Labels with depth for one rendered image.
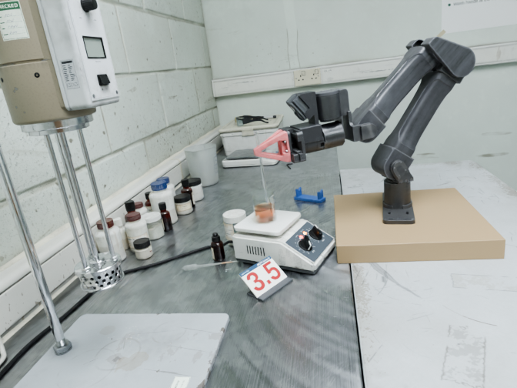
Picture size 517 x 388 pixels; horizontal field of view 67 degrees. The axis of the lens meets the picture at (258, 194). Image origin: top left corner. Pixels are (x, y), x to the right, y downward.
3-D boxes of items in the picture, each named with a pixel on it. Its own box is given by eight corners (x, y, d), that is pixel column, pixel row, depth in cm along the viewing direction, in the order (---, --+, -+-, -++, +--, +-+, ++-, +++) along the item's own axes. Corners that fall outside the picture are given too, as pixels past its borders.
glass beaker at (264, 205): (260, 216, 93) (256, 184, 91) (281, 217, 91) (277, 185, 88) (249, 226, 88) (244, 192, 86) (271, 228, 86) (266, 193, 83)
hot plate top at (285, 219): (302, 215, 92) (301, 212, 92) (278, 236, 82) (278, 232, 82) (258, 211, 98) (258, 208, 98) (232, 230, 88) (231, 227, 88)
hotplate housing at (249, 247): (336, 249, 91) (335, 217, 88) (315, 276, 80) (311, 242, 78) (255, 238, 102) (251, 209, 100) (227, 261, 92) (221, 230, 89)
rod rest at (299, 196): (326, 199, 123) (325, 188, 122) (321, 203, 120) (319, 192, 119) (299, 196, 129) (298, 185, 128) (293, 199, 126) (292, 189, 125)
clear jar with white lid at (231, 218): (242, 235, 105) (238, 207, 103) (254, 241, 100) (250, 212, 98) (222, 242, 102) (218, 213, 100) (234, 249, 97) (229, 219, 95)
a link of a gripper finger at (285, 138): (254, 138, 82) (295, 129, 84) (247, 135, 89) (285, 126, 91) (259, 169, 84) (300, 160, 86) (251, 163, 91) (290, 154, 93)
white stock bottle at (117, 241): (119, 265, 97) (108, 225, 94) (97, 265, 98) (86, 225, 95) (131, 253, 103) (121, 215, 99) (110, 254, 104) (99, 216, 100)
